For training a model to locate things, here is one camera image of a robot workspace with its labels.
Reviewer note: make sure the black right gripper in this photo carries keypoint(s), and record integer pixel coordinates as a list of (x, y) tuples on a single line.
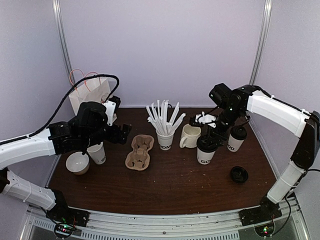
[(212, 133)]

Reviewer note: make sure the brown pulp cup carrier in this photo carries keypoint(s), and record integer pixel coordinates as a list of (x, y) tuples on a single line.
[(139, 159)]

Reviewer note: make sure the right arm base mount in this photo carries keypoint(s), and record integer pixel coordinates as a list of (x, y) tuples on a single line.
[(262, 220)]

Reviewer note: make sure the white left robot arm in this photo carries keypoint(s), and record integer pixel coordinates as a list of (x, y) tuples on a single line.
[(92, 125)]

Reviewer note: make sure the white printed paper bag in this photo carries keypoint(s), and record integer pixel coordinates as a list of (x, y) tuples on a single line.
[(92, 90)]

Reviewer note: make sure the single white paper cup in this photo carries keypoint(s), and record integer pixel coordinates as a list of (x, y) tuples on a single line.
[(234, 145)]

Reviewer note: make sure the black cup lid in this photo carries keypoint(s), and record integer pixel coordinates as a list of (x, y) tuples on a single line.
[(206, 145), (238, 133)]

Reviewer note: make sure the paper cup holding straws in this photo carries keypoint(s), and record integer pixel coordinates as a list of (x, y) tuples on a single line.
[(164, 141)]

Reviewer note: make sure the stack of black cup lids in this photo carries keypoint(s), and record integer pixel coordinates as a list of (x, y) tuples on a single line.
[(239, 175)]

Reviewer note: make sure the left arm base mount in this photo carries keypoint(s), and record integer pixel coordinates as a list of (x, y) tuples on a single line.
[(67, 222)]

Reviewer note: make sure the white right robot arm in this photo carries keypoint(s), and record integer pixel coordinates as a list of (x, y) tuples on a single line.
[(265, 155)]

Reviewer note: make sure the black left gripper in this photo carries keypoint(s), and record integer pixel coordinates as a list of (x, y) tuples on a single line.
[(122, 138)]

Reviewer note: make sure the bundle of wrapped white straws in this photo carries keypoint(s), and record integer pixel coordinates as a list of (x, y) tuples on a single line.
[(158, 117)]

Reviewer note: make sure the cream ceramic mug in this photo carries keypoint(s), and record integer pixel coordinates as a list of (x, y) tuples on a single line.
[(189, 136)]

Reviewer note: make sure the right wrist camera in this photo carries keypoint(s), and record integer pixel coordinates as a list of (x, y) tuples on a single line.
[(200, 120)]

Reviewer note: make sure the white ceramic bowl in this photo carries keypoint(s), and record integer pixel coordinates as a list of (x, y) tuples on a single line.
[(78, 163)]

